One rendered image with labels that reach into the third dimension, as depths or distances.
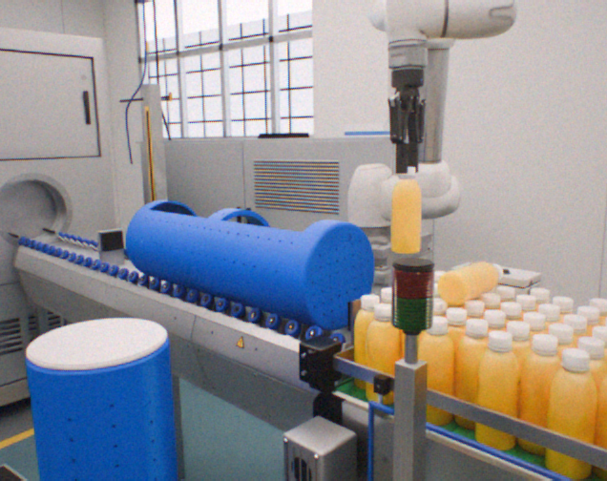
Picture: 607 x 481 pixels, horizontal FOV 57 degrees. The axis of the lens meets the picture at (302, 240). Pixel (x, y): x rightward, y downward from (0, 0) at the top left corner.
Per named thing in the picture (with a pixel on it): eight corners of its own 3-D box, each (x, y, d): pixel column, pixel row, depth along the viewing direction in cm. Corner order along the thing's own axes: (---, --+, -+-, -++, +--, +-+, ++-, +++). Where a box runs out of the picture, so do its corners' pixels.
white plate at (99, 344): (171, 314, 132) (171, 319, 133) (49, 322, 128) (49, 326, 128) (159, 359, 105) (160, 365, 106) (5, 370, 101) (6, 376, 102)
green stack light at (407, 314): (406, 315, 90) (407, 285, 89) (441, 324, 85) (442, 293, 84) (382, 324, 85) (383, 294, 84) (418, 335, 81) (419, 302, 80)
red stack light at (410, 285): (407, 285, 89) (407, 261, 88) (442, 292, 84) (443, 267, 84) (383, 293, 84) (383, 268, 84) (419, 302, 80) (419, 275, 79)
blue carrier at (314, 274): (197, 265, 217) (188, 194, 210) (378, 311, 156) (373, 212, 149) (131, 285, 197) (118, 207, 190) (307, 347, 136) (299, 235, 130)
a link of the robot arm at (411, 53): (379, 44, 127) (380, 72, 128) (414, 38, 121) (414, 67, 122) (401, 49, 134) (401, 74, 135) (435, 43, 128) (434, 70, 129)
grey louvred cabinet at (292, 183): (200, 307, 486) (191, 139, 459) (429, 365, 356) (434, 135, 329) (149, 324, 444) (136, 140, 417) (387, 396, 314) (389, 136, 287)
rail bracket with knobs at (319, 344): (324, 373, 131) (324, 331, 129) (348, 383, 126) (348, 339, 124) (295, 386, 124) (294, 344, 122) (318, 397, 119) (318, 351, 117)
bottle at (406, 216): (414, 255, 130) (416, 175, 127) (387, 252, 134) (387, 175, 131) (424, 249, 136) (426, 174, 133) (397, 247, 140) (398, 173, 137)
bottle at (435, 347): (442, 430, 104) (446, 336, 101) (409, 419, 109) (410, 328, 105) (459, 416, 109) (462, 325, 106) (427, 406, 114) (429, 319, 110)
